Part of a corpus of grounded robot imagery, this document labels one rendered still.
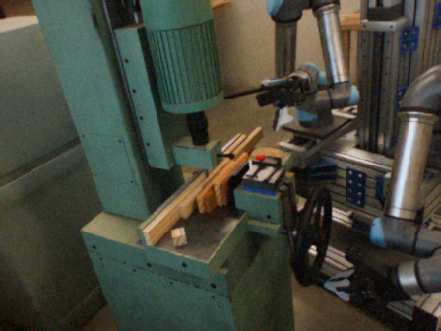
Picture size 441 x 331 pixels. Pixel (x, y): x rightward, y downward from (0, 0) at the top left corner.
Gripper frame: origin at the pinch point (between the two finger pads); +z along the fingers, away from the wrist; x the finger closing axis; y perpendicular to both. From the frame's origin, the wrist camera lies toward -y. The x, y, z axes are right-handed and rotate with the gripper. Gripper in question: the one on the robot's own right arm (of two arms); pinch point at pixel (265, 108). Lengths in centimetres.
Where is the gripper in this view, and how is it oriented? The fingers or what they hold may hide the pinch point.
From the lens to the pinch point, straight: 118.1
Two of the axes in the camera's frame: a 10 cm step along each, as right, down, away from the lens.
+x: 3.1, 8.8, 3.6
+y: 8.2, -0.5, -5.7
